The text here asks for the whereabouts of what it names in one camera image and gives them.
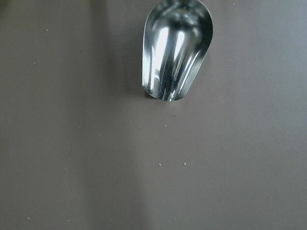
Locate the silver metal scoop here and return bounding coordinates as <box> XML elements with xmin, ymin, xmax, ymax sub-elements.
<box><xmin>142</xmin><ymin>0</ymin><xmax>213</xmax><ymax>102</ymax></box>

